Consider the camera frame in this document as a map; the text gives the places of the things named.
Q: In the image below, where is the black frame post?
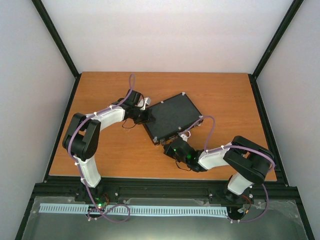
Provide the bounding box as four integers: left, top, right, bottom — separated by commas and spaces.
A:
252, 0, 304, 80
31, 0, 80, 78

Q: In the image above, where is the black poker set case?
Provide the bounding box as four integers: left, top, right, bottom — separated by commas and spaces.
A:
143, 92, 202, 146

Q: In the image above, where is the left black frame post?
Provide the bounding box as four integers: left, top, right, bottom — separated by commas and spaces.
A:
31, 0, 80, 78

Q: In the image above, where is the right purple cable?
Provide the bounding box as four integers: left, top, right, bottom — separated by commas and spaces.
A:
181, 115, 277, 224

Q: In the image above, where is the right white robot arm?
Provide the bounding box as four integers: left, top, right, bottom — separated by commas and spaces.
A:
163, 134, 275, 204

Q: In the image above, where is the light blue cable duct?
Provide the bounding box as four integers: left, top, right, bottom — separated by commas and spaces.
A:
38, 203, 228, 218

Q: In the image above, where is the right black frame post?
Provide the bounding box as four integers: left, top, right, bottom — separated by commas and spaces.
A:
252, 0, 304, 80

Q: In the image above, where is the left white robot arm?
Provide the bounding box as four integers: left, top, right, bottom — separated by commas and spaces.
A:
62, 89, 155, 202

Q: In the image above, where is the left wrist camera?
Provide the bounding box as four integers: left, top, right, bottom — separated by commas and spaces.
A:
137, 97, 151, 110

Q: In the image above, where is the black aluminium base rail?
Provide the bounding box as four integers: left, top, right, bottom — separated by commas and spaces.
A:
31, 176, 300, 205

